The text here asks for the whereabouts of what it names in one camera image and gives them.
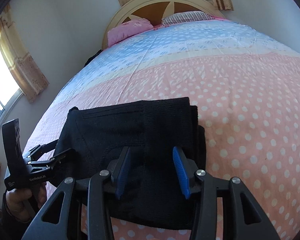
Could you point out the person's left hand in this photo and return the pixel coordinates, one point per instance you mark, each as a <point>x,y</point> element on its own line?
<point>15,200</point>

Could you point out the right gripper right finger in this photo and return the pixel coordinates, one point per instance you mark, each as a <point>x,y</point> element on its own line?
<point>243,217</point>

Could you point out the pink pillow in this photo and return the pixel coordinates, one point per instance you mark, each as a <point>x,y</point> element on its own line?
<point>127,30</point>

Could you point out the striped pillow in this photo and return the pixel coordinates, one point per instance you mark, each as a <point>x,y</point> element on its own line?
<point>189,16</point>

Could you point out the black object beside bed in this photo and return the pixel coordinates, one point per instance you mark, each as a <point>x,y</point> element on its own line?
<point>92,57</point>

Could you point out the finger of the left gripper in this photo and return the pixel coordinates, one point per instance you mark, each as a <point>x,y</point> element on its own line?
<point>57,158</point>

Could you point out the cream wooden headboard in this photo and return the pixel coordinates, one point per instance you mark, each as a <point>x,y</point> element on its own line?
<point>155,11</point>

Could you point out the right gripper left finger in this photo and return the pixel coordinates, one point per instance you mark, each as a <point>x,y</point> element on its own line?
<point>78,209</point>

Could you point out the black pants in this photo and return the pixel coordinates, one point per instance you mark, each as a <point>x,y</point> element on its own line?
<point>151,129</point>

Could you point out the side window curtain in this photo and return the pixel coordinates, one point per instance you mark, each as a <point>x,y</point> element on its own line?
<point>18,59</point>

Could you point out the left forearm dark sleeve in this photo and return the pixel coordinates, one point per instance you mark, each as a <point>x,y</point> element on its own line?
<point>10,226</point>

